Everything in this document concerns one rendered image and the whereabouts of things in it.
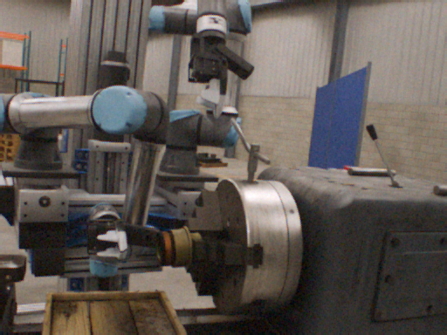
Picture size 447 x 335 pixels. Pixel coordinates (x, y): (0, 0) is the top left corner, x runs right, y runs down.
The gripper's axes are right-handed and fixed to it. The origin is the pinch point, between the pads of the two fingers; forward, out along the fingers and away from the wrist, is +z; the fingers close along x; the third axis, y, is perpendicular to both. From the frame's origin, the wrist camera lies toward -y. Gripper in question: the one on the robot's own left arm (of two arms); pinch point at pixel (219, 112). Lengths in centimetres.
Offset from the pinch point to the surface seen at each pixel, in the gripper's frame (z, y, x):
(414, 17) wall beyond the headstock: -604, -781, -698
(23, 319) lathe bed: 49, 44, -20
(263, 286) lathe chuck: 41.1, -4.6, 12.9
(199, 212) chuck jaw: 24.2, 4.9, -0.9
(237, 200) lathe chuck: 22.8, -0.4, 10.4
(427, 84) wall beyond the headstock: -417, -801, -701
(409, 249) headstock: 34, -37, 21
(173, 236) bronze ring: 30.2, 11.8, 2.9
